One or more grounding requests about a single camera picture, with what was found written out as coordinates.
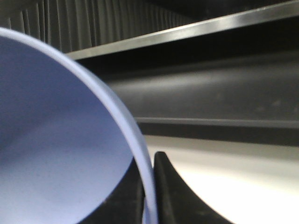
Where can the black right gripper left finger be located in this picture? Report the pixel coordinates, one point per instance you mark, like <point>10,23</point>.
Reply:
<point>125,204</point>

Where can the light blue ribbed bowl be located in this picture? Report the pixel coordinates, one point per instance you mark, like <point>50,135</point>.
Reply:
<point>66,139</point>

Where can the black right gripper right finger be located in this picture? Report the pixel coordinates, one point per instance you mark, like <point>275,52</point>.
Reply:
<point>176,202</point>

